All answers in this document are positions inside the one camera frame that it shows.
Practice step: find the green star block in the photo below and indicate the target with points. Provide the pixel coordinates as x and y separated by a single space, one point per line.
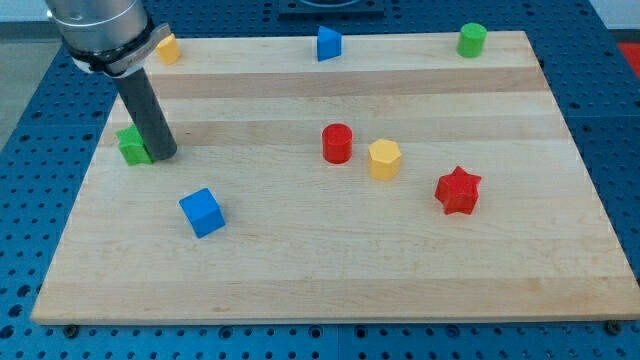
132 147

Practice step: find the yellow block top left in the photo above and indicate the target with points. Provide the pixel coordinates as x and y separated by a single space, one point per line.
168 50

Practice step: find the blue cube block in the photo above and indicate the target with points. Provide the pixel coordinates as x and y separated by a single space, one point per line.
203 212

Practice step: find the wooden board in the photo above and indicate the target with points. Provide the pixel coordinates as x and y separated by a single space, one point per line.
308 241

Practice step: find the blue triangular prism block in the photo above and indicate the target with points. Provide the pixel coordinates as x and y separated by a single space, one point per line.
328 43

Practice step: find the red cylinder block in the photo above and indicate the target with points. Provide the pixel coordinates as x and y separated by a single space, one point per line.
337 141

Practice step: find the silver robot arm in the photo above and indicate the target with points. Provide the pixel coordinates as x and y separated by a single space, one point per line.
113 37

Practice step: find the red star block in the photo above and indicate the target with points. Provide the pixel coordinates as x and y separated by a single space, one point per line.
458 191

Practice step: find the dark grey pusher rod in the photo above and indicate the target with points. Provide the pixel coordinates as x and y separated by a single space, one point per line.
144 109

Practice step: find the yellow hexagon block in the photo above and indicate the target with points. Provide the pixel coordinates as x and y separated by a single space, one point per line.
384 159

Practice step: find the green cylinder block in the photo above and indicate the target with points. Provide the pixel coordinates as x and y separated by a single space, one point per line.
471 40

